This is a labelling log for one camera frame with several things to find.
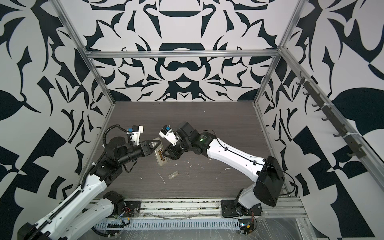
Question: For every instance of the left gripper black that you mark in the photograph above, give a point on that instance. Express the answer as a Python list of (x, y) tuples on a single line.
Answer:
[(144, 148)]

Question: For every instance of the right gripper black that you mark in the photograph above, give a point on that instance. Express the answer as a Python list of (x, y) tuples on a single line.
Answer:
[(174, 154)]

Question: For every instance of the white remote control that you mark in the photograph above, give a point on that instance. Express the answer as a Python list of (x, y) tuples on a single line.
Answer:
[(161, 159)]

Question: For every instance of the remote battery cover beige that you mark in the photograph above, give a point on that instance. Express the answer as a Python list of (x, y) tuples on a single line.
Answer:
[(173, 175)]

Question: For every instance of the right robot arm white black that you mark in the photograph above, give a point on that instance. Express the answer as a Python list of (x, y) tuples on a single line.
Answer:
[(267, 175)]

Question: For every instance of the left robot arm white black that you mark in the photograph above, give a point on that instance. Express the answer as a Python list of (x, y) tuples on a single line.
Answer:
[(72, 218)]

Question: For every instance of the small circuit board right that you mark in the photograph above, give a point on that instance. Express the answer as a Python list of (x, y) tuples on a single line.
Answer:
[(246, 228)]

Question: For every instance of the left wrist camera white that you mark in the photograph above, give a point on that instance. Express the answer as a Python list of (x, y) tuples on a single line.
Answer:
[(133, 134)]

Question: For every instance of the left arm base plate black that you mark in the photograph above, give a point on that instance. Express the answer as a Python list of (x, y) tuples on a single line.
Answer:
[(127, 209)]

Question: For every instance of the white slotted cable duct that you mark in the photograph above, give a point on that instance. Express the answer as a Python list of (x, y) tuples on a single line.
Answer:
[(187, 224)]

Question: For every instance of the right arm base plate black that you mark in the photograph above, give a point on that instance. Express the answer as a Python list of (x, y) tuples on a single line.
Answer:
[(232, 209)]

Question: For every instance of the horizontal aluminium frame bar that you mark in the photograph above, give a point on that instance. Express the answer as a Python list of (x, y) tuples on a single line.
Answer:
[(180, 54)]

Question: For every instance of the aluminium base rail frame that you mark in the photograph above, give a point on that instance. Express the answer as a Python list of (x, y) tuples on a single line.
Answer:
[(185, 209)]

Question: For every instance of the grey wall hook rack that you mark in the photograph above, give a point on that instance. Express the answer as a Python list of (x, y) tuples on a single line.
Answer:
[(333, 115)]

